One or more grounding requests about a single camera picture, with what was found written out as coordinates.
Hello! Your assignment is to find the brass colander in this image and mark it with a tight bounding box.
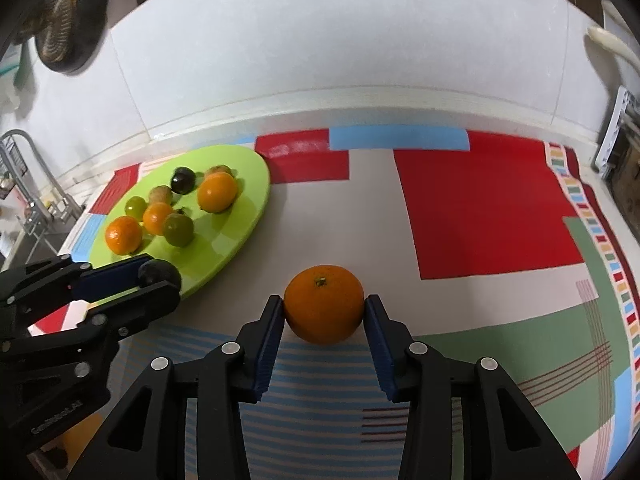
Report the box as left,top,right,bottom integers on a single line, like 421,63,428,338
36,0,78,63

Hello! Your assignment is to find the green plate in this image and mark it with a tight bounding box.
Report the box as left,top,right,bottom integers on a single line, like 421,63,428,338
90,144,270,298

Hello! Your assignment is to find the dark plum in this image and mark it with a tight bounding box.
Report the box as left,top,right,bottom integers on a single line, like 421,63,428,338
138,259,182,290
170,167,196,195

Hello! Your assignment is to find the colourful patterned tablecloth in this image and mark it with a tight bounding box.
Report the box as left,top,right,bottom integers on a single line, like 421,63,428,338
54,128,639,479

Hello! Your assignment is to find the small orange kumquat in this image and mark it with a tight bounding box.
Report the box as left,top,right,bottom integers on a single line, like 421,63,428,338
142,202,174,236
196,171,238,214

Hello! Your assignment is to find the large orange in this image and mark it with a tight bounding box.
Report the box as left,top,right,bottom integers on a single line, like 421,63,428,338
104,216,142,256
283,266,364,346

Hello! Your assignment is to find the green fruit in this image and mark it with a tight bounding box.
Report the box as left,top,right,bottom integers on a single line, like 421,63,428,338
163,212,194,247
125,196,148,222

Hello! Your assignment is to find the tan round fruit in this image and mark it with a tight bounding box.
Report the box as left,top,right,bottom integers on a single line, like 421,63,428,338
148,185,174,206

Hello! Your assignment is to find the large chrome faucet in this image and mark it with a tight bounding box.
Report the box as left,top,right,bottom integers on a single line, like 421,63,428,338
1,129,54,261

